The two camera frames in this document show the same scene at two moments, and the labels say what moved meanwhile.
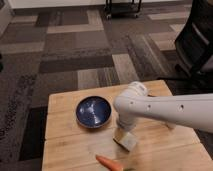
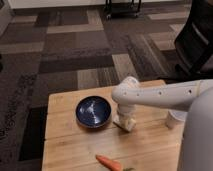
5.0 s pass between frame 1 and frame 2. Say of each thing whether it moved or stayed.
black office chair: stayed
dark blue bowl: stayed
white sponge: moved
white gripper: moved
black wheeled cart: stayed
